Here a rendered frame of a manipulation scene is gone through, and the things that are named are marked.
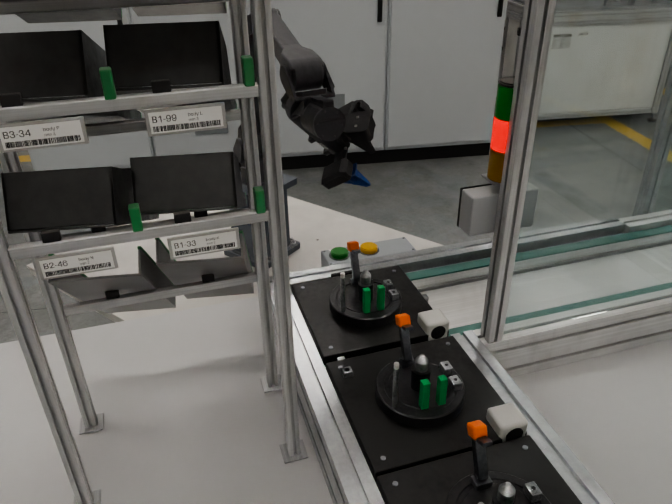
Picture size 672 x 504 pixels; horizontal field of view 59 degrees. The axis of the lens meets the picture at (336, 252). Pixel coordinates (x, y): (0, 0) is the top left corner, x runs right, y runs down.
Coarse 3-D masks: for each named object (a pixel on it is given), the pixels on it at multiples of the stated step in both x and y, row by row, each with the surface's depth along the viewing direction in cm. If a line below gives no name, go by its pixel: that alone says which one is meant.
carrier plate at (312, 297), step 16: (384, 272) 126; (400, 272) 126; (304, 288) 122; (320, 288) 121; (400, 288) 121; (416, 288) 121; (304, 304) 117; (320, 304) 117; (416, 304) 116; (320, 320) 112; (336, 320) 112; (416, 320) 112; (320, 336) 108; (336, 336) 108; (352, 336) 108; (368, 336) 108; (384, 336) 108; (416, 336) 108; (320, 352) 105; (336, 352) 104; (352, 352) 105; (368, 352) 106
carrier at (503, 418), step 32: (384, 352) 104; (416, 352) 104; (448, 352) 104; (352, 384) 97; (384, 384) 94; (416, 384) 92; (448, 384) 94; (480, 384) 97; (352, 416) 91; (384, 416) 91; (416, 416) 88; (448, 416) 89; (480, 416) 91; (512, 416) 88; (384, 448) 86; (416, 448) 86; (448, 448) 86
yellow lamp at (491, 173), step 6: (492, 150) 93; (492, 156) 93; (498, 156) 92; (504, 156) 92; (492, 162) 94; (498, 162) 93; (492, 168) 94; (498, 168) 93; (492, 174) 95; (498, 174) 94; (492, 180) 95; (498, 180) 94
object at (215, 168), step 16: (144, 160) 76; (160, 160) 76; (176, 160) 76; (192, 160) 77; (208, 160) 77; (224, 160) 77; (144, 176) 76; (160, 176) 76; (176, 176) 77; (192, 176) 77; (208, 176) 77; (224, 176) 77; (240, 176) 92; (144, 192) 76; (160, 192) 77; (176, 192) 77; (192, 192) 77; (208, 192) 77; (224, 192) 78; (240, 192) 88; (144, 208) 77; (160, 208) 77; (176, 208) 77; (192, 208) 77; (208, 208) 78; (224, 208) 78
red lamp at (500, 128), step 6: (498, 120) 90; (498, 126) 91; (504, 126) 90; (492, 132) 93; (498, 132) 91; (504, 132) 90; (492, 138) 93; (498, 138) 91; (504, 138) 91; (492, 144) 93; (498, 144) 92; (504, 144) 91; (498, 150) 92; (504, 150) 92
